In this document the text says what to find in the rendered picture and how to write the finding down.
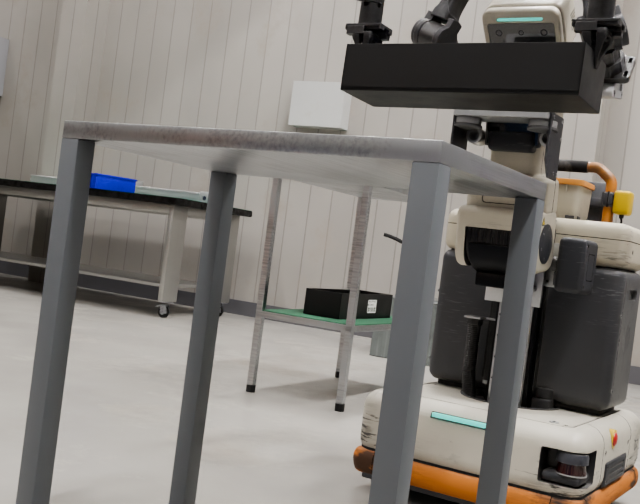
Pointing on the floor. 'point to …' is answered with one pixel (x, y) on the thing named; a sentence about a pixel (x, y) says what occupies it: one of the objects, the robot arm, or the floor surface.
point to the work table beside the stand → (68, 255)
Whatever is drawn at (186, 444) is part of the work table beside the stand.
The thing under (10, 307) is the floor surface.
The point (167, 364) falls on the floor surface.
